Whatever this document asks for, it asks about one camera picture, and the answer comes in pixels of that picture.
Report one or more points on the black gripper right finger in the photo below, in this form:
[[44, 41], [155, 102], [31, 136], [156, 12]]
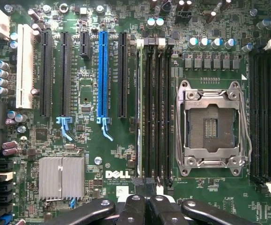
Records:
[[161, 211]]

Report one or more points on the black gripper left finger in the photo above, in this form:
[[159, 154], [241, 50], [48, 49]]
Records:
[[130, 211]]

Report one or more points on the RAM slot with black latches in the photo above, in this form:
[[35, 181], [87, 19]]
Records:
[[168, 105], [262, 112], [254, 112], [148, 105]]

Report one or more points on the silver mounting screw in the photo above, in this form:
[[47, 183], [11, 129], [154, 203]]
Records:
[[98, 160]]

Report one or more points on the green Dell motherboard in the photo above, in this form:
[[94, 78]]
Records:
[[95, 150]]

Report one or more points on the silver finned heatsink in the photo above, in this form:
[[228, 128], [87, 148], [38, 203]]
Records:
[[61, 178]]

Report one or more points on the silver CPU socket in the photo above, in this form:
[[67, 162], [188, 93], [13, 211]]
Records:
[[211, 126]]

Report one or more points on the black SATA connector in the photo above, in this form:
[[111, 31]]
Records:
[[4, 166], [4, 198], [4, 187], [4, 209]]

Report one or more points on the blue SATA connector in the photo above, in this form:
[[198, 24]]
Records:
[[4, 220]]

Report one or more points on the white SATA connector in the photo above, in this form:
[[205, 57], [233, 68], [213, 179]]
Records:
[[4, 176]]

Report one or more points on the purple can capacitor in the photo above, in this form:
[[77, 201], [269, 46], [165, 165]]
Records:
[[9, 144], [9, 152]]

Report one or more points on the long black expansion slot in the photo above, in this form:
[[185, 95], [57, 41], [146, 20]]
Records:
[[122, 75], [46, 75]]

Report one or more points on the black expansion slot, blue clip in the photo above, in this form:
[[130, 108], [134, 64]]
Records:
[[65, 75]]

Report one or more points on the short black expansion slot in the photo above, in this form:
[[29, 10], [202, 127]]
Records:
[[85, 45]]

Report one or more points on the white PCI expansion slot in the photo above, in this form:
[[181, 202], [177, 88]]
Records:
[[25, 65]]

